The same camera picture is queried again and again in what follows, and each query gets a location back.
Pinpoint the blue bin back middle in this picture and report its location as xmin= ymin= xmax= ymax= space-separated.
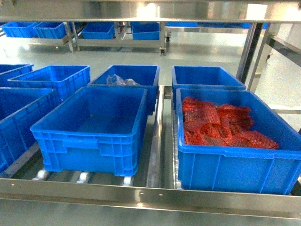
xmin=89 ymin=65 xmax=160 ymax=115

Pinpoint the blue bin back right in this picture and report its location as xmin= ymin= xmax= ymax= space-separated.
xmin=172 ymin=65 xmax=246 ymax=112

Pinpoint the blue bin with red wrap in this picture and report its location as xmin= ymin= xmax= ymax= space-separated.
xmin=176 ymin=89 xmax=301 ymax=195

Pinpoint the blue bin back left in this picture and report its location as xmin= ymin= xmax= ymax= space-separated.
xmin=8 ymin=65 xmax=90 ymax=101

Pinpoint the blue bin far left front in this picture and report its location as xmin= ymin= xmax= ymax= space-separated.
xmin=0 ymin=87 xmax=61 ymax=172

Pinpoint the steel shelf rack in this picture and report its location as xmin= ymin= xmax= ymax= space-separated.
xmin=0 ymin=0 xmax=301 ymax=219

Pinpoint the clear plastic bag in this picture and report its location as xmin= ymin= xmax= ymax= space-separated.
xmin=106 ymin=74 xmax=140 ymax=86

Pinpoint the red bubble wrap pile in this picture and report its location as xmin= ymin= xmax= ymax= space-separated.
xmin=182 ymin=97 xmax=279 ymax=149

